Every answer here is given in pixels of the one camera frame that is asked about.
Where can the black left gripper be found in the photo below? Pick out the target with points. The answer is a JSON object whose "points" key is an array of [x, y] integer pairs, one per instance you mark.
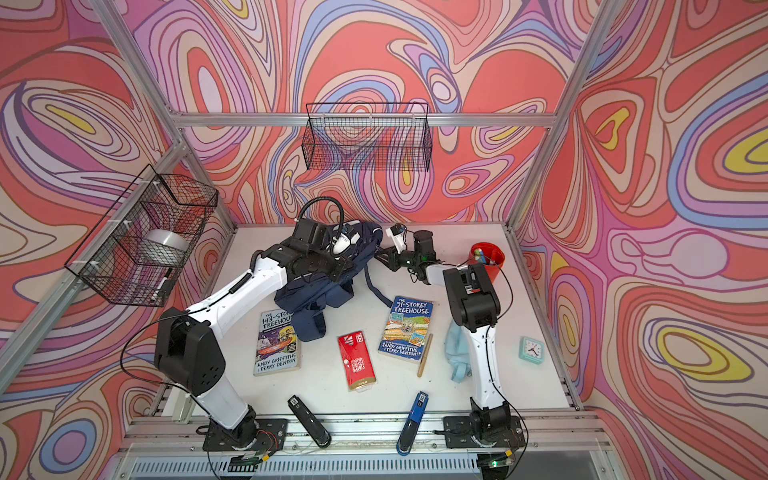
{"points": [[341, 268]]}

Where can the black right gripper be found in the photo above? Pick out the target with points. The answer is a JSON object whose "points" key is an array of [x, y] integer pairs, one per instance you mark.
{"points": [[392, 256]]}

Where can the navy blue student backpack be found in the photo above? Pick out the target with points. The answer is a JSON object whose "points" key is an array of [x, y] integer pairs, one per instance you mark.
{"points": [[306, 298]]}

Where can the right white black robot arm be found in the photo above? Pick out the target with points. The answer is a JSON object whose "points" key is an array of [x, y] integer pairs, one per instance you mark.
{"points": [[472, 300]]}

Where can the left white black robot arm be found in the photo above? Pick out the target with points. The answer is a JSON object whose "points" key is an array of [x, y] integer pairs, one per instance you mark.
{"points": [[187, 348]]}

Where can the red ribbed metal pen cup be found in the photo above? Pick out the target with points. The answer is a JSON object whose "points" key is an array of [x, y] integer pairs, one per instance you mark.
{"points": [[488, 254]]}

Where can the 91-storey treehouse book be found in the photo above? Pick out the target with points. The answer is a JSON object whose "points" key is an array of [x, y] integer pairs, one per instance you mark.
{"points": [[406, 330]]}

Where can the light blue pencil pouch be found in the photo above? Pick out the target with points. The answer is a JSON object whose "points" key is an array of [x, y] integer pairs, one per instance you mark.
{"points": [[456, 350]]}

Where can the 143-storey treehouse book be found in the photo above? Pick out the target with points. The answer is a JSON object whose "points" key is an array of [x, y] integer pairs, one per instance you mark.
{"points": [[278, 346]]}

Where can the gold pen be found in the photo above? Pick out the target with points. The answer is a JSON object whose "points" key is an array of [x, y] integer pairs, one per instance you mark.
{"points": [[425, 354]]}

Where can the red snack packet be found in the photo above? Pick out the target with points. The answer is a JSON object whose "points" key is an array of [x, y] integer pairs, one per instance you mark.
{"points": [[356, 361]]}

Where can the white tape roll in basket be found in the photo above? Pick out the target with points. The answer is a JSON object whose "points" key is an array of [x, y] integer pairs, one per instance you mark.
{"points": [[163, 248]]}

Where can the mint green small clock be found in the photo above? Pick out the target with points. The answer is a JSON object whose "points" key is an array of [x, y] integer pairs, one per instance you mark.
{"points": [[531, 350]]}

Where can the black stapler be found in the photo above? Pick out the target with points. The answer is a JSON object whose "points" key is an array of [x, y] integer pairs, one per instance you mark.
{"points": [[316, 430]]}

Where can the blue stapler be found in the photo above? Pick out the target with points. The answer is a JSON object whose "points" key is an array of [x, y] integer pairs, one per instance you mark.
{"points": [[410, 429]]}

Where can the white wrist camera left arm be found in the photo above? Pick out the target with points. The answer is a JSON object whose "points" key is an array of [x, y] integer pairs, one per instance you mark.
{"points": [[342, 243]]}

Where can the black wire basket back wall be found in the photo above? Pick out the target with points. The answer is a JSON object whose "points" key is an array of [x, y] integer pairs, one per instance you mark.
{"points": [[367, 136]]}

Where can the black wire basket wall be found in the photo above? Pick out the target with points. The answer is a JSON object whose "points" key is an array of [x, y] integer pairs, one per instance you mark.
{"points": [[159, 219], [367, 136]]}

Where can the black wire basket left wall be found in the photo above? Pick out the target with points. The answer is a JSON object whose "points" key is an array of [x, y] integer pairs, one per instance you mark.
{"points": [[159, 219]]}

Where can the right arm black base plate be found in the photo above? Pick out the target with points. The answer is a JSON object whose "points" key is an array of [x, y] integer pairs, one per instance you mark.
{"points": [[461, 432]]}

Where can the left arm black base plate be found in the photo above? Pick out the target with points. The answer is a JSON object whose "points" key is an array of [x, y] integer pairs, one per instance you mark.
{"points": [[252, 435]]}

